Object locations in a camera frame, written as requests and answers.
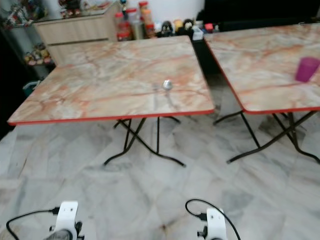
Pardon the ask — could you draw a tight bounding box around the row of small figurines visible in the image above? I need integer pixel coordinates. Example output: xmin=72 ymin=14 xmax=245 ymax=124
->
xmin=23 ymin=44 xmax=52 ymax=66

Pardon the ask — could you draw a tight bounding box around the glass display shelf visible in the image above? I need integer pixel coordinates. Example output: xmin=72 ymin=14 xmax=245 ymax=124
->
xmin=2 ymin=0 xmax=62 ymax=82

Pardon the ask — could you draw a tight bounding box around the silver metal spoon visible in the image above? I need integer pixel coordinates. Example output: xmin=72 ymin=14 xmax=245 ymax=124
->
xmin=162 ymin=79 xmax=181 ymax=109

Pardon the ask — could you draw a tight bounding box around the red lid plastic jar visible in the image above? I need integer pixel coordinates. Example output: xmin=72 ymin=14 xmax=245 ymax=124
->
xmin=113 ymin=12 xmax=130 ymax=42

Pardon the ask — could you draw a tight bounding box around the clear jar with red lid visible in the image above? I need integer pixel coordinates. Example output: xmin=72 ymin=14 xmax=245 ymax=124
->
xmin=126 ymin=7 xmax=139 ymax=23

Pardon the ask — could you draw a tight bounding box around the steel tumbler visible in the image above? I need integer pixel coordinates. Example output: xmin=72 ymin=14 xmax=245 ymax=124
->
xmin=131 ymin=20 xmax=145 ymax=41

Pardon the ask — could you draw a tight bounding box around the yellow plush toy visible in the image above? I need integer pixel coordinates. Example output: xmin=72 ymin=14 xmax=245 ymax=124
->
xmin=173 ymin=19 xmax=184 ymax=33

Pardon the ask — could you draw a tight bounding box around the purple plastic cup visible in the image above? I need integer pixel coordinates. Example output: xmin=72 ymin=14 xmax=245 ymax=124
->
xmin=294 ymin=56 xmax=320 ymax=84

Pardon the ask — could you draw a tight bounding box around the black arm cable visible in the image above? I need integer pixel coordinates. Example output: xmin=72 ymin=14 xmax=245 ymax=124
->
xmin=184 ymin=198 xmax=244 ymax=240
xmin=5 ymin=207 xmax=62 ymax=240

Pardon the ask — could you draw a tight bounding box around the black television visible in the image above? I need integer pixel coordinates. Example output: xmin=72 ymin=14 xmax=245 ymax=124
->
xmin=197 ymin=0 xmax=320 ymax=27

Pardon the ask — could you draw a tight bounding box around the marble pattern folding table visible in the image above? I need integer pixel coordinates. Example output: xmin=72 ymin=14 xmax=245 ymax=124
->
xmin=7 ymin=34 xmax=216 ymax=168
xmin=203 ymin=22 xmax=320 ymax=165

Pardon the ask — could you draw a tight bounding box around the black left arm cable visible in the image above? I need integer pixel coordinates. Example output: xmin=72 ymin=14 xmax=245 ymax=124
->
xmin=5 ymin=207 xmax=62 ymax=240

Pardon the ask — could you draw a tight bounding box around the green storage bin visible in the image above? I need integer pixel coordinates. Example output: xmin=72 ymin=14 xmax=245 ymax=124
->
xmin=22 ymin=79 xmax=42 ymax=99

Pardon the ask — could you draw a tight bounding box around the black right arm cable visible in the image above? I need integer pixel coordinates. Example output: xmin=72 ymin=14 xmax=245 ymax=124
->
xmin=184 ymin=198 xmax=244 ymax=240

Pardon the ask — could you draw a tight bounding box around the light wooden cabinet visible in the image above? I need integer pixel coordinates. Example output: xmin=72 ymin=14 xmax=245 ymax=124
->
xmin=33 ymin=3 xmax=121 ymax=66

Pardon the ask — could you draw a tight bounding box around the black monkey plush toy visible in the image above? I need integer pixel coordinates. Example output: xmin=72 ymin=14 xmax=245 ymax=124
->
xmin=182 ymin=18 xmax=196 ymax=35

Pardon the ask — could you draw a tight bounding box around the dark teapot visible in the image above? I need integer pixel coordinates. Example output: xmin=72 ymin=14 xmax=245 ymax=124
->
xmin=62 ymin=0 xmax=85 ymax=13

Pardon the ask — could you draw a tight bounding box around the small box of clutter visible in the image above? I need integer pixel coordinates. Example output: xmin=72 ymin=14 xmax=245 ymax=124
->
xmin=192 ymin=25 xmax=208 ymax=41

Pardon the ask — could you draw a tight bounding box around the orange snack jar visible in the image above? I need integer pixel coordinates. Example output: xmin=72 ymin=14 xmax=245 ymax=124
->
xmin=138 ymin=1 xmax=155 ymax=39

